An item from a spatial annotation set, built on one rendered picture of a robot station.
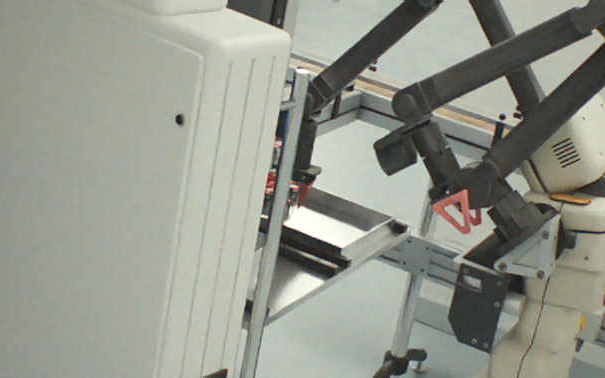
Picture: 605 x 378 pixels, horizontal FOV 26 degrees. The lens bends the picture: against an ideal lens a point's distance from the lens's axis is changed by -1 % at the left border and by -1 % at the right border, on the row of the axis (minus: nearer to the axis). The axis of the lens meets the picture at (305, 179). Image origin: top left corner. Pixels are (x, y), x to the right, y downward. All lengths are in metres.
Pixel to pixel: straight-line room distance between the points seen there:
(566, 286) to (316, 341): 1.99
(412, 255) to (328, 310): 0.75
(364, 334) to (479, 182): 2.25
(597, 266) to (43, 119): 1.04
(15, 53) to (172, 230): 0.41
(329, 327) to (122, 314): 2.57
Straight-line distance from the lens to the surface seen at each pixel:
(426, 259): 3.98
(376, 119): 3.91
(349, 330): 4.56
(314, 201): 3.16
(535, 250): 2.39
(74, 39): 2.02
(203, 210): 1.91
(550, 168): 2.48
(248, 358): 2.18
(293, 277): 2.76
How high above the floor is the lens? 2.03
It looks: 20 degrees down
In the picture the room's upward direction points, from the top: 11 degrees clockwise
